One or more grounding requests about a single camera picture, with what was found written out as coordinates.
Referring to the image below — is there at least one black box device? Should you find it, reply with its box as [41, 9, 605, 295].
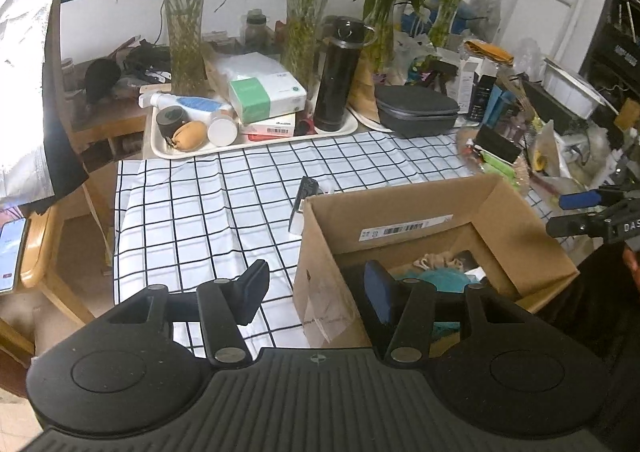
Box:
[522, 79, 576, 133]

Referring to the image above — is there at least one brown oval sponge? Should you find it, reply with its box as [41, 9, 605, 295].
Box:
[170, 121, 208, 152]

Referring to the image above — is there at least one silver foil sheet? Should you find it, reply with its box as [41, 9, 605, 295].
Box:
[0, 0, 83, 208]

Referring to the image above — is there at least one cream plastic tray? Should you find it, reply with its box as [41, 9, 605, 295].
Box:
[150, 97, 360, 160]

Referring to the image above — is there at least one black tape roll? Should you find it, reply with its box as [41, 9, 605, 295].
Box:
[156, 107, 190, 139]

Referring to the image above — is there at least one black wallet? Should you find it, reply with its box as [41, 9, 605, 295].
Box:
[460, 249, 488, 278]

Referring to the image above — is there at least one brown cardboard box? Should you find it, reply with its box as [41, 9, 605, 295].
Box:
[292, 174, 581, 348]

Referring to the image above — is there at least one person's right hand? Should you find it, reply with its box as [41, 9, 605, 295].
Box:
[622, 244, 640, 290]

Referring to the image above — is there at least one smartphone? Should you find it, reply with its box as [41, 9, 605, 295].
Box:
[0, 218, 28, 294]

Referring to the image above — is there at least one black rectangular pouch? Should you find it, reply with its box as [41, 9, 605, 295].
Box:
[472, 124, 521, 164]

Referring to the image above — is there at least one colourful printed bag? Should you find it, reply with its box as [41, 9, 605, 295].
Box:
[395, 29, 441, 85]

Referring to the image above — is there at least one white blue spray bottle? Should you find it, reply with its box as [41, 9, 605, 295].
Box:
[139, 92, 233, 114]

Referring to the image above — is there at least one green white packet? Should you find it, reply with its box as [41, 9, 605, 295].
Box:
[477, 152, 511, 170]
[487, 162, 517, 183]

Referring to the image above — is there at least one dark-lid glass jar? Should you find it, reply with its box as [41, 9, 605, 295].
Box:
[245, 9, 271, 50]

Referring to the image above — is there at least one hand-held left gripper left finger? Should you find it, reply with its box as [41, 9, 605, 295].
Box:
[107, 259, 271, 368]

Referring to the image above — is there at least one black shelving unit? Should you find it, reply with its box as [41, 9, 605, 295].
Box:
[580, 0, 640, 98]

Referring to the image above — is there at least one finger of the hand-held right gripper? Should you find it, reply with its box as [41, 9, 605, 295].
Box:
[559, 184, 640, 211]
[546, 213, 610, 238]

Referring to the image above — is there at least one wooden chair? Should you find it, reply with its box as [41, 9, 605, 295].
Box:
[0, 202, 101, 398]

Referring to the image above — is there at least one silver black small packet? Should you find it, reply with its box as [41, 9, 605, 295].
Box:
[288, 177, 321, 235]

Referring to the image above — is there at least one wooden side table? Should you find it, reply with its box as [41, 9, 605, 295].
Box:
[62, 92, 153, 173]

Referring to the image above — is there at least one grey zip case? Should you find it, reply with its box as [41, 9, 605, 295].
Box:
[374, 84, 461, 139]

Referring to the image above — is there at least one brown patterned scrunchie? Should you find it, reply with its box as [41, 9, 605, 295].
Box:
[412, 252, 468, 273]

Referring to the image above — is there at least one white jar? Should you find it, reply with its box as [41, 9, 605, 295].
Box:
[207, 111, 238, 147]

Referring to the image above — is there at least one white black checkered tablecloth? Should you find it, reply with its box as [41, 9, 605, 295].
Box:
[112, 129, 556, 350]

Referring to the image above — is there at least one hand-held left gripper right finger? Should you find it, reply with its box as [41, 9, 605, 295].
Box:
[364, 261, 528, 368]

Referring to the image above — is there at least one white carton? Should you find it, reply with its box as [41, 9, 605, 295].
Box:
[457, 56, 483, 114]

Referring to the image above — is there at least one white plastic container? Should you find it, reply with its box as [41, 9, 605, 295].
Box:
[542, 57, 608, 119]

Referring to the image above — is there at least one cream oval plate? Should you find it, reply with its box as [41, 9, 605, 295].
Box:
[349, 102, 396, 134]

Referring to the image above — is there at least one yellow orange cloth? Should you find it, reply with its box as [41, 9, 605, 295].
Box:
[465, 39, 515, 65]

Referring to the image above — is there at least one black carton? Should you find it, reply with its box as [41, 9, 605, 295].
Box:
[467, 74, 496, 122]

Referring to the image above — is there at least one black round object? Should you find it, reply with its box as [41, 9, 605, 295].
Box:
[84, 58, 121, 103]

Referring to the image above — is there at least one black thermos bottle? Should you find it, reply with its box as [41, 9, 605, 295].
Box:
[313, 18, 376, 133]

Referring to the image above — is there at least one white tissue pack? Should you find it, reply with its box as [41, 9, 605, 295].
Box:
[215, 52, 291, 83]

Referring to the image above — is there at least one green white tissue box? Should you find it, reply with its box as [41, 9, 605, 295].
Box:
[229, 72, 307, 123]

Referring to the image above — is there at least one red white flat box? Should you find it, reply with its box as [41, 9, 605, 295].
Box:
[240, 113, 297, 137]

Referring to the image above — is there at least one blue plastic bag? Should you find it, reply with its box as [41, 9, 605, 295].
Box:
[400, 2, 481, 40]

